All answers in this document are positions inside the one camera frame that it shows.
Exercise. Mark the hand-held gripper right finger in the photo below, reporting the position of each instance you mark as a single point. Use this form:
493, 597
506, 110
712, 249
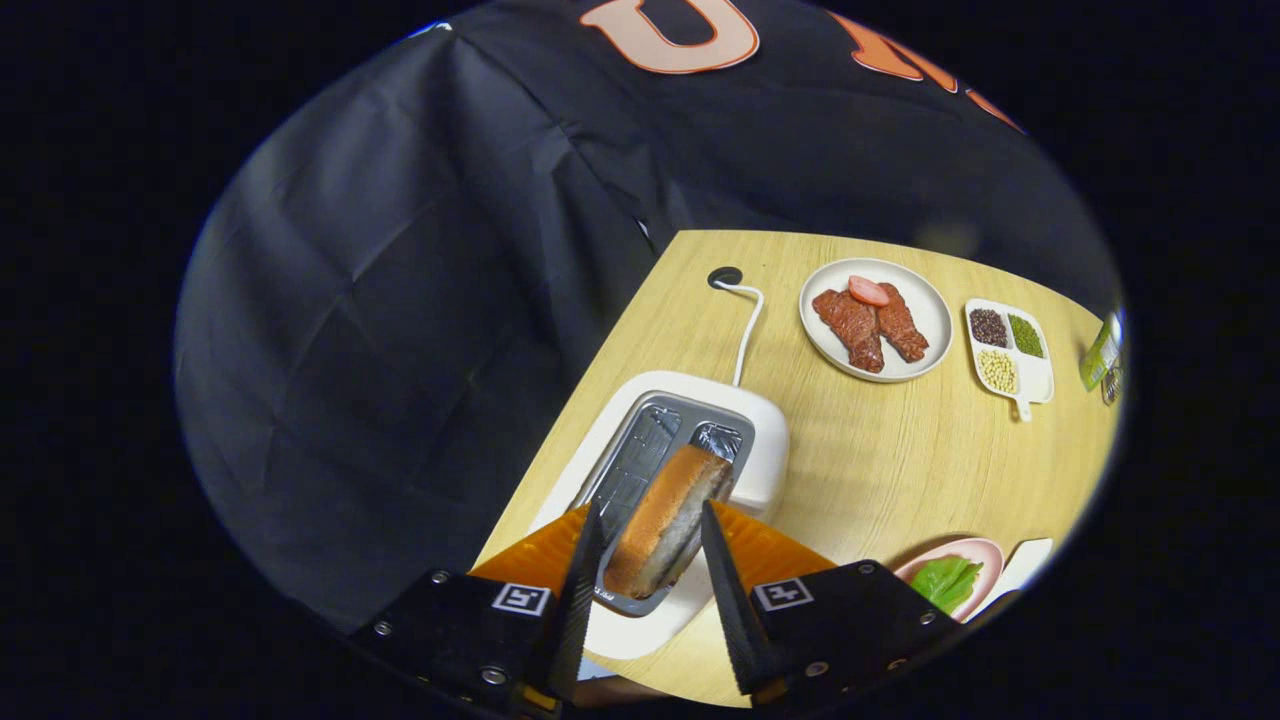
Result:
735, 610

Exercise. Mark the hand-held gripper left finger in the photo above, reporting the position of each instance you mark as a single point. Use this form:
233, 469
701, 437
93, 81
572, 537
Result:
580, 610

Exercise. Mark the brown crust bread slice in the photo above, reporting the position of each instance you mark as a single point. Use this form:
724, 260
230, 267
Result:
660, 520

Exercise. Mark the green lettuce leaf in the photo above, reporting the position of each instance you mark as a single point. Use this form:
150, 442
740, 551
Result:
940, 580

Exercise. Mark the white toaster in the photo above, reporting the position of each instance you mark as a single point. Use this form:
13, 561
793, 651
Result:
765, 440

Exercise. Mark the pink plate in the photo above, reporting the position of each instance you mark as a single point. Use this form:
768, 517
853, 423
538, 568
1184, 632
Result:
985, 555

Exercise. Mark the white square plate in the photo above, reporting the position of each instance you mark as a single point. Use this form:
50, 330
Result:
1025, 560

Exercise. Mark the brown meat piece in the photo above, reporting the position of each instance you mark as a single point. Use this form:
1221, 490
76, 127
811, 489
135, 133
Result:
850, 325
903, 330

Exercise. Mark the black backdrop cloth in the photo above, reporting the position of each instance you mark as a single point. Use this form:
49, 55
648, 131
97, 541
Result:
400, 350

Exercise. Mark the red sausage slice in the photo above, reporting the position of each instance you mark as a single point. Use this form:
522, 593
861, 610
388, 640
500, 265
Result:
868, 291

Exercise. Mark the grey round plate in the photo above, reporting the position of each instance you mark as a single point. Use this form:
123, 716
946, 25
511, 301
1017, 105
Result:
920, 310

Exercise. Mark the pile of soy beans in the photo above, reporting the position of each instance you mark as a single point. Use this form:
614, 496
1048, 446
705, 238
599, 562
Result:
997, 371

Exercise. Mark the pile of red beans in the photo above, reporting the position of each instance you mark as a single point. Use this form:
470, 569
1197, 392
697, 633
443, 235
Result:
988, 328

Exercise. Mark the white divided dish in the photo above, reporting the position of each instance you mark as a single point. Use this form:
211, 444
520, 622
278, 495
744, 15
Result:
1035, 378

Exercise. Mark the pile of green beans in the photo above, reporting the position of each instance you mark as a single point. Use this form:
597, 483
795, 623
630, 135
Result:
1026, 336

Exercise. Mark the silver bottle with green label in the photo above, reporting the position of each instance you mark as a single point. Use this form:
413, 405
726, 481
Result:
1103, 352

